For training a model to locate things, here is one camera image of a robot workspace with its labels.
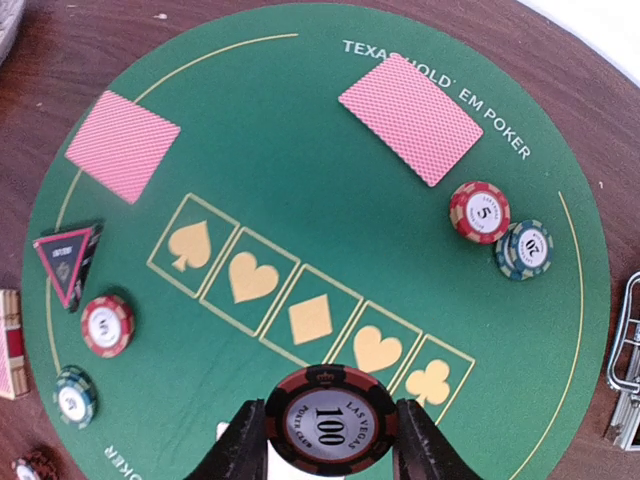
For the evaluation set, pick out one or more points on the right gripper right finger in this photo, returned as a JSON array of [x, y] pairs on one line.
[[422, 452]]

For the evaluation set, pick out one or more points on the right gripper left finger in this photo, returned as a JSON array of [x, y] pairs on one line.
[[241, 453]]

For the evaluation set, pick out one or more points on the green chip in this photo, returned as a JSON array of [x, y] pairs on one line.
[[525, 251], [75, 396]]

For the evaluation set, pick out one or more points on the orange chip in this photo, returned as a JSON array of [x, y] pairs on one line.
[[480, 212], [108, 325]]

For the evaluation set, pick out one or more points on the black 100 chip stack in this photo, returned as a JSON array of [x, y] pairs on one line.
[[34, 466]]

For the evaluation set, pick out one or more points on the dealt card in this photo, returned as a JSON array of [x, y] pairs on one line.
[[120, 144], [416, 119]]

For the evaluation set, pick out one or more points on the aluminium poker chip case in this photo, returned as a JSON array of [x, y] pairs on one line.
[[622, 371]]

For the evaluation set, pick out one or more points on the playing card box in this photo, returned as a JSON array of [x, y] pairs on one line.
[[13, 380]]

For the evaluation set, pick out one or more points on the black triangular all-in button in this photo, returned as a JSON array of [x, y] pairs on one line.
[[66, 257]]

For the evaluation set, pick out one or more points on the round green poker mat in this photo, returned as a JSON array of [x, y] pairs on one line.
[[279, 231]]

